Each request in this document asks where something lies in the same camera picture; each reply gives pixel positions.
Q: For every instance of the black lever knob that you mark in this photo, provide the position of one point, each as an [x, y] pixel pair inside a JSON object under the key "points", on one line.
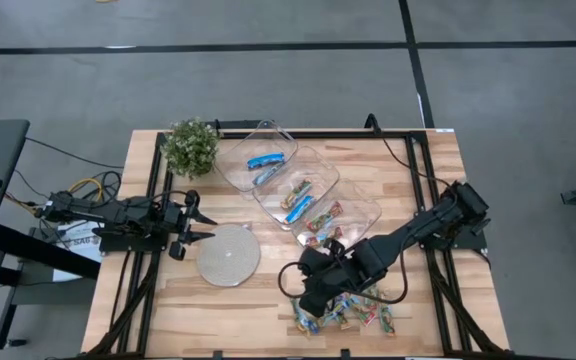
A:
{"points": [[480, 227]]}

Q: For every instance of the black aluminium rig frame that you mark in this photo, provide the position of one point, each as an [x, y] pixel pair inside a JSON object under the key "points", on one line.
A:
{"points": [[348, 135]]}

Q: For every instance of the black desk leg frame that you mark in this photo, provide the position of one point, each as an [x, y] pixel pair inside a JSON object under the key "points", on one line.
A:
{"points": [[43, 250]]}

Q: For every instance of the white printed paper sheet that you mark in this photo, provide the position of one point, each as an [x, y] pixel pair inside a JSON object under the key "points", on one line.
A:
{"points": [[80, 242]]}

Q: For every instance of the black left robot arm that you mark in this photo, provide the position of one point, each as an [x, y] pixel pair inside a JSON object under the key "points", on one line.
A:
{"points": [[118, 215]]}

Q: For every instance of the black table edge bracket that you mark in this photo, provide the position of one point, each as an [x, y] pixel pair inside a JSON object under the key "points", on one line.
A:
{"points": [[345, 354], [216, 354]]}

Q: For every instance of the green potted plant black pot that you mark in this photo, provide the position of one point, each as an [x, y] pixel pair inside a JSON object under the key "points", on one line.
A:
{"points": [[190, 147]]}

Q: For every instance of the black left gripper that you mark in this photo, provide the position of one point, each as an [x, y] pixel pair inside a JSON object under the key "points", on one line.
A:
{"points": [[175, 220]]}

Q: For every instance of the blue wrapper Chewy granola bar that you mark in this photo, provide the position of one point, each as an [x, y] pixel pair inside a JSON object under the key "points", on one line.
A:
{"points": [[305, 322], [265, 160], [268, 173], [299, 209]]}

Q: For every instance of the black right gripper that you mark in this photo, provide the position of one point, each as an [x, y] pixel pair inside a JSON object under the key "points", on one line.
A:
{"points": [[335, 277]]}

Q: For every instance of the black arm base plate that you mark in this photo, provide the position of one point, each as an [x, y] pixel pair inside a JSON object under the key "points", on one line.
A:
{"points": [[133, 245], [463, 242]]}

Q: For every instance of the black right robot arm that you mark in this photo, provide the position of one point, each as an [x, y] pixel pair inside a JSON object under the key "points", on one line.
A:
{"points": [[418, 227]]}

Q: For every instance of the round woven beige placemat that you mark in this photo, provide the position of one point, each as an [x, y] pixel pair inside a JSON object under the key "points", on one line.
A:
{"points": [[228, 255]]}

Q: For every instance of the clear plastic bin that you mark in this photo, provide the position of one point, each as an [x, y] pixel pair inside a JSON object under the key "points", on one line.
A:
{"points": [[318, 170], [363, 210], [238, 175]]}

